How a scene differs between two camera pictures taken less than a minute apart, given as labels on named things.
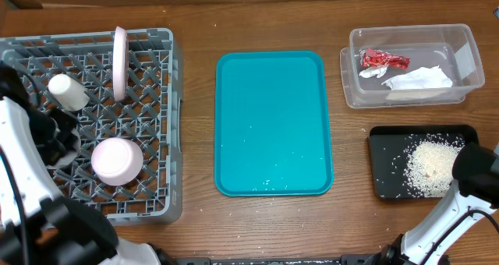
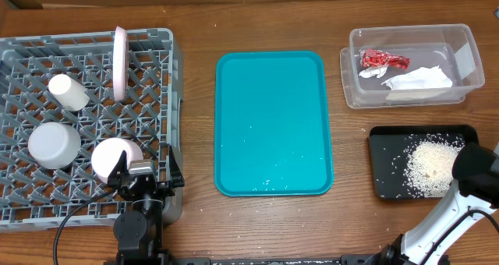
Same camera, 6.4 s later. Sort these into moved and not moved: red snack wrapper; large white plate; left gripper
Moved: left gripper
Not moved: large white plate; red snack wrapper
